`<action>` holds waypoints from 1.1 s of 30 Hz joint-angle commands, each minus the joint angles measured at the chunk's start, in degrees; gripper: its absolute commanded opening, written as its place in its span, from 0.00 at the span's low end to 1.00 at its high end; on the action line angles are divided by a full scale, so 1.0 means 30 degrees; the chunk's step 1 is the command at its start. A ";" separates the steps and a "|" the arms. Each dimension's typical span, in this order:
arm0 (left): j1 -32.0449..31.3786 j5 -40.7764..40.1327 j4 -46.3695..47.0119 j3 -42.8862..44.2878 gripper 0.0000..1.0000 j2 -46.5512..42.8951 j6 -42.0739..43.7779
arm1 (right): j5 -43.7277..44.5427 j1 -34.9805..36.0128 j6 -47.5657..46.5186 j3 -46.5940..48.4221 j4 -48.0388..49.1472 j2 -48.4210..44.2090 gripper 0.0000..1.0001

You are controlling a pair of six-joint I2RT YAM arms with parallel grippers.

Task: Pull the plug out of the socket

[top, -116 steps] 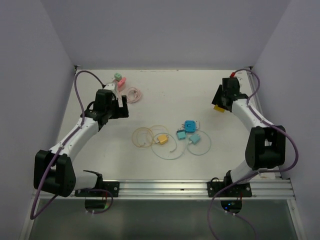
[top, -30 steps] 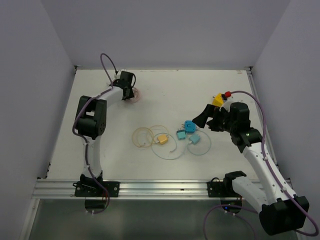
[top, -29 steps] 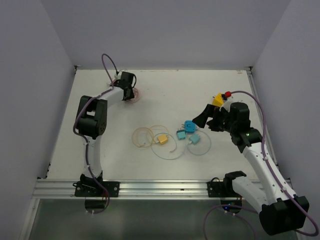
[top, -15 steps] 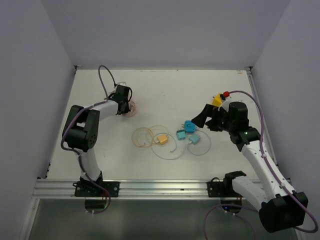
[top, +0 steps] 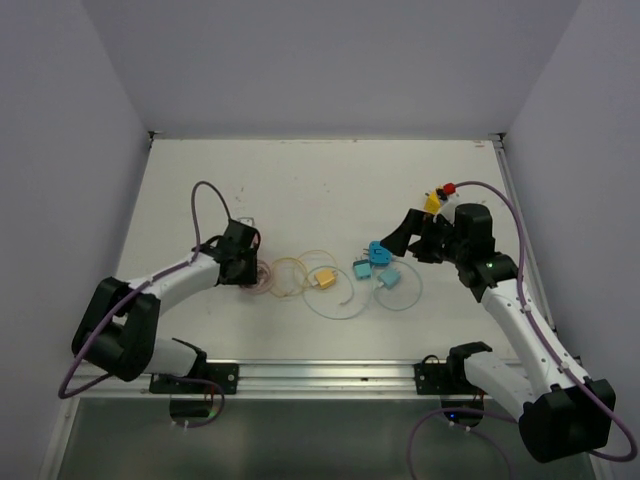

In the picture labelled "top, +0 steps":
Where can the left black mount plate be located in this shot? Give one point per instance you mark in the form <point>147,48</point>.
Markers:
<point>220,378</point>

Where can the blue power socket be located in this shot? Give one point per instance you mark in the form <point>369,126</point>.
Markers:
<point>378,255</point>

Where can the black mount plate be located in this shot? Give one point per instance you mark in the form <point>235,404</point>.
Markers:
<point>432,377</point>
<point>220,378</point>

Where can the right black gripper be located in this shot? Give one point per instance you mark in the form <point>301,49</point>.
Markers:
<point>416,222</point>

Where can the light blue charger plug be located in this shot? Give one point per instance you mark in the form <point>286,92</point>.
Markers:
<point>389,278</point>

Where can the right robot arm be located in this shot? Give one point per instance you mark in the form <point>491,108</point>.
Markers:
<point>559,409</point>

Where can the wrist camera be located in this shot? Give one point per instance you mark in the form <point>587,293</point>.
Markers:
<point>449,199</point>
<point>247,221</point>

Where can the yellow cube socket adapter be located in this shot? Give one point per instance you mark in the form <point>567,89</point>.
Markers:
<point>432,203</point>

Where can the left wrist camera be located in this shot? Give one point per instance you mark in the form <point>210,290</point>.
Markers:
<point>247,221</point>

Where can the right black mount plate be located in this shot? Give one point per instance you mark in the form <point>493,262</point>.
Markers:
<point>432,377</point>

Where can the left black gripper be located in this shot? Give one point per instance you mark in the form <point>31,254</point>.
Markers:
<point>249,276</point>

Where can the teal charger plug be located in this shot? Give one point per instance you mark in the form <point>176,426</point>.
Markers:
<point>362,269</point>

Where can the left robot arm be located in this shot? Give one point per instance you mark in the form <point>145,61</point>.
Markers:
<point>117,335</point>

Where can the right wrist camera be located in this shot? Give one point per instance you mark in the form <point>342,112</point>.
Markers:
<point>449,199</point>

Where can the yellow charger plug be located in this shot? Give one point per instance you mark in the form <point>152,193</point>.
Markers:
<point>324,278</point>

